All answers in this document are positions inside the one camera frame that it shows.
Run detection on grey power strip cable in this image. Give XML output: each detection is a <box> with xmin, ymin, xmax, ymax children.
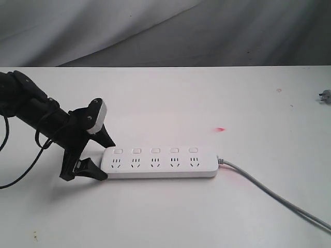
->
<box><xmin>217</xmin><ymin>156</ymin><xmax>331</xmax><ymax>230</ymax></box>

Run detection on white five-outlet power strip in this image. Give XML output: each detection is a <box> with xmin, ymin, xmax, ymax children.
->
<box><xmin>101</xmin><ymin>146</ymin><xmax>219</xmax><ymax>179</ymax></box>

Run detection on grey backdrop cloth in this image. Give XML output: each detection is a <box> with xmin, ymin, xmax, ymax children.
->
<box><xmin>1</xmin><ymin>1</ymin><xmax>330</xmax><ymax>67</ymax></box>

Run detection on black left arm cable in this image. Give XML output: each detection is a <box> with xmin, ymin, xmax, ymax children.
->
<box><xmin>0</xmin><ymin>98</ymin><xmax>78</xmax><ymax>189</ymax></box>

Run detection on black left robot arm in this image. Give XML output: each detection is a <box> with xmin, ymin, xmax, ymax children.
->
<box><xmin>1</xmin><ymin>70</ymin><xmax>115</xmax><ymax>181</ymax></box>

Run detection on grey plug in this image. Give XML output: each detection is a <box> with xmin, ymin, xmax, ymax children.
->
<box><xmin>315</xmin><ymin>89</ymin><xmax>331</xmax><ymax>105</ymax></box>

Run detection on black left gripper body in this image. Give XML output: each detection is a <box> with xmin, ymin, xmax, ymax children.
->
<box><xmin>59</xmin><ymin>108</ymin><xmax>93</xmax><ymax>181</ymax></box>

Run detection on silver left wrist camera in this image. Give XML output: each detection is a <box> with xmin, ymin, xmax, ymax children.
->
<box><xmin>85</xmin><ymin>98</ymin><xmax>107</xmax><ymax>134</ymax></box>

